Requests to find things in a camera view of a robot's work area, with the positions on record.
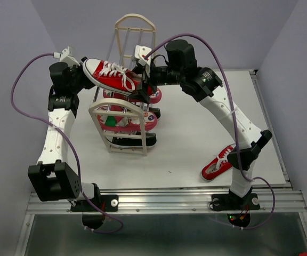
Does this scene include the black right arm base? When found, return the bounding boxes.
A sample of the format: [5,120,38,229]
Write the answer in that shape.
[208,192,261,229]

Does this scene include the cream and chrome shoe shelf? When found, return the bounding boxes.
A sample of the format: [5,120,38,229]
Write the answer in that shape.
[89,13,161,156]

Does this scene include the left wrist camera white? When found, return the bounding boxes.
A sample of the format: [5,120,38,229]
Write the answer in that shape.
[53,46,79,67]

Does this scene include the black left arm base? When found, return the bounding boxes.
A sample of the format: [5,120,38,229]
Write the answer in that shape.
[70,194,119,231]

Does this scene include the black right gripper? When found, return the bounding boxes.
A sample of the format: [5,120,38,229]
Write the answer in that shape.
[126,61,184,105]

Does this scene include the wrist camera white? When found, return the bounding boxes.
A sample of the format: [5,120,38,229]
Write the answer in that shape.
[132,45,151,77]
[53,46,79,67]

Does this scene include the pink green flip-flop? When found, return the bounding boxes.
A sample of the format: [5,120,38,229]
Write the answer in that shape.
[103,89,162,104]
[97,115,158,132]

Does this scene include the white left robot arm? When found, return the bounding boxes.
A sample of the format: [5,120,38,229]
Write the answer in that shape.
[28,55,102,210]

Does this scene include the red sneaker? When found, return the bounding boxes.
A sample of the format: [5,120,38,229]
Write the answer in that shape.
[201,145,234,181]
[83,58,141,95]

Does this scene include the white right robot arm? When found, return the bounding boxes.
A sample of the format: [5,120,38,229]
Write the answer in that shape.
[130,39,272,208]

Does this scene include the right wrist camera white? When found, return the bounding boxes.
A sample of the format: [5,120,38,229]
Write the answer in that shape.
[132,45,151,77]

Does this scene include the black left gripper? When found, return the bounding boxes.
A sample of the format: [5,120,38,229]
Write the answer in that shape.
[69,57,109,93]

